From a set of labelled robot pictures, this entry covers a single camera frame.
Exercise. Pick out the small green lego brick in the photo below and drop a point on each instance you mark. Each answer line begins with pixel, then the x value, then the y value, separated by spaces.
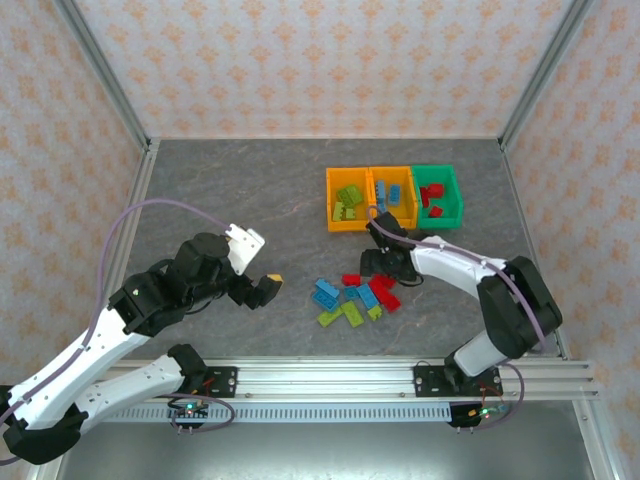
pixel 375 313
pixel 350 214

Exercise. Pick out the long green lego brick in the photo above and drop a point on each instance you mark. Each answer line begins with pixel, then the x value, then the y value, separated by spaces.
pixel 330 316
pixel 352 314
pixel 339 211
pixel 356 195

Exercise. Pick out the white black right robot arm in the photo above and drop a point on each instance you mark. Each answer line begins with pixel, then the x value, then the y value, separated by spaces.
pixel 450 265

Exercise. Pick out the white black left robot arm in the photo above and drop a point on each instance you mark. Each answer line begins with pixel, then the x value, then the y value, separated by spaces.
pixel 100 340

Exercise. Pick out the long blue lego brick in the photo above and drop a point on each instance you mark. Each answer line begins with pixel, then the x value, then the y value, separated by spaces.
pixel 366 296
pixel 324 300

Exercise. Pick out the orange plastic bin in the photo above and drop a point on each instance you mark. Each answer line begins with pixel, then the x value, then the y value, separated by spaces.
pixel 406 215
pixel 345 226

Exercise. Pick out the small blue lego brick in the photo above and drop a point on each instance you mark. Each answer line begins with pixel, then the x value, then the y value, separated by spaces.
pixel 325 286

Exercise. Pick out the small red lego brick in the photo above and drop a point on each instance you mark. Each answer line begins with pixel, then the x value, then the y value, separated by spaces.
pixel 435 211

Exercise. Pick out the green plastic bin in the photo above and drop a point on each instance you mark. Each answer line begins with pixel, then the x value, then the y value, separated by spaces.
pixel 450 220

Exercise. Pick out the small circuit board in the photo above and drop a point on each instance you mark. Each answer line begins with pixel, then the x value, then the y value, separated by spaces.
pixel 189 410
pixel 482 412

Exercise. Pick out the aluminium side rail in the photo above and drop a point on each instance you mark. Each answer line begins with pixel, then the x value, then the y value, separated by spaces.
pixel 145 170
pixel 520 200

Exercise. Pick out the wide aluminium base rail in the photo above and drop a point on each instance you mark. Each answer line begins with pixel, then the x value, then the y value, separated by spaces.
pixel 325 380

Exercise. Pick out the aluminium frame post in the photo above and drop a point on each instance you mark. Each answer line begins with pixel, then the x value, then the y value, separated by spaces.
pixel 542 75
pixel 106 75

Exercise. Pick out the aluminium frame bar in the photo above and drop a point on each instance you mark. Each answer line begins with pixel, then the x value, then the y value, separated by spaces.
pixel 595 440

